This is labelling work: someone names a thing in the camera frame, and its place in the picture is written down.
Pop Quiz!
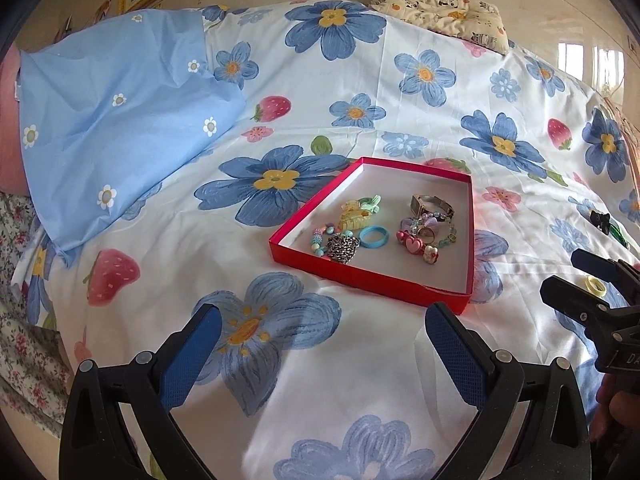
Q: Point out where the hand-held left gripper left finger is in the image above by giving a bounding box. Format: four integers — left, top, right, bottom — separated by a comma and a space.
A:
59, 302, 223, 480

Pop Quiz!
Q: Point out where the cartoon print pillow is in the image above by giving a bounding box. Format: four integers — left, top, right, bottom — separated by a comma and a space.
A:
369, 0, 510, 56

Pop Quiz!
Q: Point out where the pink heart hair clip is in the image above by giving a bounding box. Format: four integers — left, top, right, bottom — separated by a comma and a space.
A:
396, 230, 426, 256

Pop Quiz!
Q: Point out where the yellow hair claw clip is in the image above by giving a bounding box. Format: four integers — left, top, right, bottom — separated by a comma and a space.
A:
337, 200, 376, 231

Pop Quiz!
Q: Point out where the gold wrist watch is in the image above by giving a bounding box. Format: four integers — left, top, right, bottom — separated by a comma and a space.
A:
410, 194, 456, 223

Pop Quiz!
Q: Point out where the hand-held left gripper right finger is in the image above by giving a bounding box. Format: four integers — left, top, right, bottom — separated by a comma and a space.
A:
425, 301, 591, 480

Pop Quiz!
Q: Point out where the small floral print cloth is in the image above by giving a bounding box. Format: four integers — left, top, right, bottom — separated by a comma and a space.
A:
0, 191, 71, 423

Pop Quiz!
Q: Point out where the light blue pillow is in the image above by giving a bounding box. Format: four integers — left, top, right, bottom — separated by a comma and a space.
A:
17, 7, 248, 268

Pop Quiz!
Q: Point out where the pink pillow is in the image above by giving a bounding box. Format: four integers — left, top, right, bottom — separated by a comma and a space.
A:
0, 52, 28, 197

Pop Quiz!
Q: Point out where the pastel bead bracelet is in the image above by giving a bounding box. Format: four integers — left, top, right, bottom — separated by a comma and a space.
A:
425, 210, 459, 250

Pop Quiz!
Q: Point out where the blue plastic bangle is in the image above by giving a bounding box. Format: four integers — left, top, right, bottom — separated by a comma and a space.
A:
359, 226, 390, 250

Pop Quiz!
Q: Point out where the silver chain bracelet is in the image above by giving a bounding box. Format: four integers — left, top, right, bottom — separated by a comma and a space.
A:
325, 232, 361, 265

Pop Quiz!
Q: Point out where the colourful beaded bracelet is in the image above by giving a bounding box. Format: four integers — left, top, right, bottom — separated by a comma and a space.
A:
307, 222, 341, 258

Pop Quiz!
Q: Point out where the red cardboard box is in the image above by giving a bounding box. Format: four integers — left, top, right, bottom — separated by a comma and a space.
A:
268, 156, 473, 316

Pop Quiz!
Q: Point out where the person's right hand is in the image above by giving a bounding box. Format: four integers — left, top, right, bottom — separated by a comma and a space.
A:
590, 367, 640, 441

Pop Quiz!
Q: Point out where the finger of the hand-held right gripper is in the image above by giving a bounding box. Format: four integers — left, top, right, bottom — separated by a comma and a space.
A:
540, 275, 640, 334
571, 248, 640, 306

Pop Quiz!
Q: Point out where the floral strawberry bedsheet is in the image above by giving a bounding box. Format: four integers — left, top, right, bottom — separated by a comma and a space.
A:
10, 0, 640, 480

